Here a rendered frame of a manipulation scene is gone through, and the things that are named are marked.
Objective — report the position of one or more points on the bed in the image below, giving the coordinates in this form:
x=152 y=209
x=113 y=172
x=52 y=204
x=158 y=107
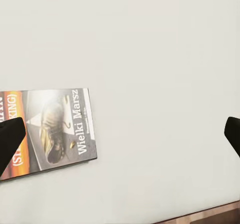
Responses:
x=163 y=78

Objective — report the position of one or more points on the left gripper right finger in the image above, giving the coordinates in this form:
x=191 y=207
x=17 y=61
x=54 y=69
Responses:
x=232 y=133

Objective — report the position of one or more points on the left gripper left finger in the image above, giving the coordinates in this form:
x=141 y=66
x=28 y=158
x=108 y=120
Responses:
x=12 y=133

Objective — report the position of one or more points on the hardback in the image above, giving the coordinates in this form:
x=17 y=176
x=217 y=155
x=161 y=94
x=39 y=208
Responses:
x=59 y=129

